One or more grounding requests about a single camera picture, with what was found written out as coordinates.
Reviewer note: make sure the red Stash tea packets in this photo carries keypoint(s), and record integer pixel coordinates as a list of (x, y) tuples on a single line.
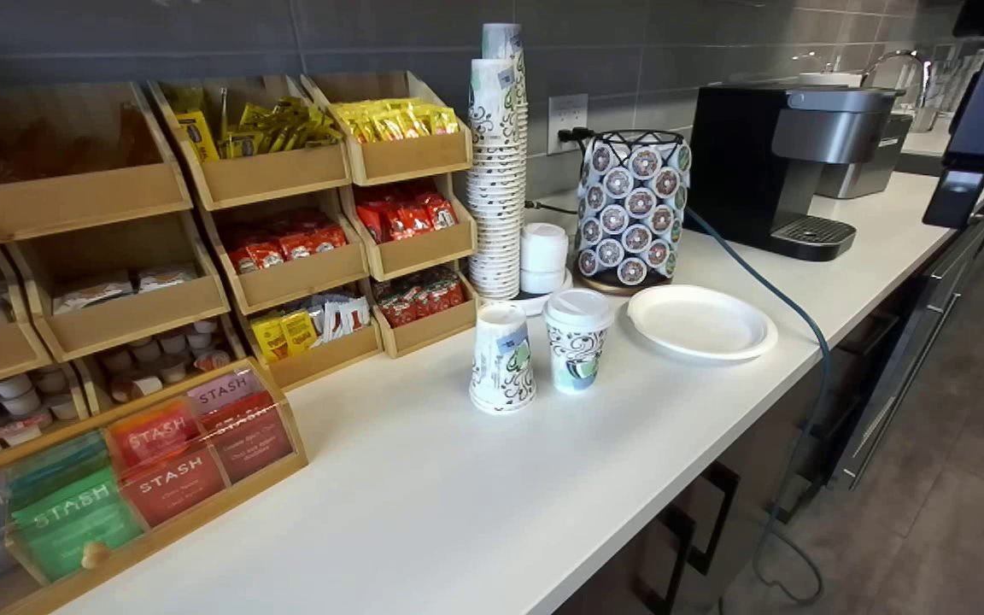
[(204, 448)]

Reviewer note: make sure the pile of creamer cups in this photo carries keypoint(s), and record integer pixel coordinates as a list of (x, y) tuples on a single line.
[(1, 414), (161, 360)]

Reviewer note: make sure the patterned paper cup with lid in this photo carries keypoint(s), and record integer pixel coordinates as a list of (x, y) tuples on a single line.
[(578, 345)]

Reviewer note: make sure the wooden tea box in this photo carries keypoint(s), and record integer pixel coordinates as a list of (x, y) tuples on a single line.
[(173, 531)]

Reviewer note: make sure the K-cup pod carousel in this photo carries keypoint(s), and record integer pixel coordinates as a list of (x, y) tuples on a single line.
[(629, 208)]

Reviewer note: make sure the patterned paper cup without lid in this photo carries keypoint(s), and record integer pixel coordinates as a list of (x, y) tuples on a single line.
[(500, 362)]

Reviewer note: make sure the pile of red sachets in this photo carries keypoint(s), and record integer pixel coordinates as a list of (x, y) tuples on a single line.
[(409, 214), (290, 242), (422, 294)]

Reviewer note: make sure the green Stash tea packets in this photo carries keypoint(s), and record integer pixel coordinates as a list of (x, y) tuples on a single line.
[(69, 514)]

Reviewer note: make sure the narrow wooden tiered rack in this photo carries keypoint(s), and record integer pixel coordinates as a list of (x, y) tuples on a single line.
[(418, 159), (275, 176)]

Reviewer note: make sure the black silver Keurig coffee maker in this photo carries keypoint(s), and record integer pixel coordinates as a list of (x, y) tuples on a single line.
[(744, 159)]

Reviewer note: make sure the pile of yellow sachets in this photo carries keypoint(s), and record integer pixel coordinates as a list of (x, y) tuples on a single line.
[(394, 121), (263, 124)]

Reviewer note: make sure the counter sink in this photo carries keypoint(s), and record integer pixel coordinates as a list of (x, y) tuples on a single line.
[(919, 164)]

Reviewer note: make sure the clear glassware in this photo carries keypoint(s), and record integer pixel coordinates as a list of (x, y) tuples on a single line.
[(939, 73)]

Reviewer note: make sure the white round plate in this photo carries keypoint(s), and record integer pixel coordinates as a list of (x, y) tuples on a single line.
[(700, 327)]

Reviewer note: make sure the pile of white packets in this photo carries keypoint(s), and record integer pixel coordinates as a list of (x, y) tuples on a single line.
[(119, 290)]

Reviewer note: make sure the stainless steel drawer front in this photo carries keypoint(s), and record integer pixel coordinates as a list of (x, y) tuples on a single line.
[(915, 328)]

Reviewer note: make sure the white wall outlet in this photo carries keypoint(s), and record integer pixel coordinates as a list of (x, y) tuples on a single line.
[(564, 113)]

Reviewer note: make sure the yellow and white packets pile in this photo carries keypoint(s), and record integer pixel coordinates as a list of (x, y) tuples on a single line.
[(310, 323)]

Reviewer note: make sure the stack of white cup lids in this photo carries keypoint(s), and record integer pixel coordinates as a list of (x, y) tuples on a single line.
[(545, 256)]

